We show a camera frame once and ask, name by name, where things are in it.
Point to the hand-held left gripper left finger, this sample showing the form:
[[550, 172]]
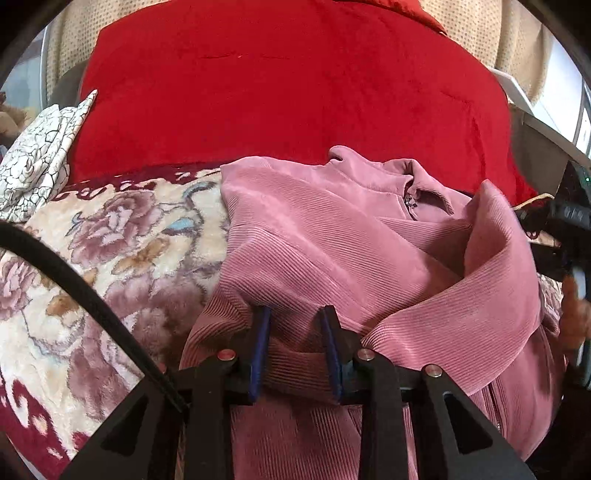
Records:
[[259, 350]]

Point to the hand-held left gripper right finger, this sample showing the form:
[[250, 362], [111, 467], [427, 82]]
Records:
[[331, 350]]

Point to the person's right hand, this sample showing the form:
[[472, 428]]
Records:
[[572, 318]]

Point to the grey headboard panel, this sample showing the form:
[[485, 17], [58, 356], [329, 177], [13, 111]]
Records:
[[549, 134]]

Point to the white shelf board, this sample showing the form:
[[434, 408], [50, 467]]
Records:
[[512, 85]]

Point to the floral plush blanket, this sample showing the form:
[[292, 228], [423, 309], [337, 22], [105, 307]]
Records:
[[115, 258]]

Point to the red velvet quilt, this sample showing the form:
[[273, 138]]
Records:
[[277, 92]]

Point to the white crackle-pattern cloth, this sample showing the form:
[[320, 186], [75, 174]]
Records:
[[37, 152]]

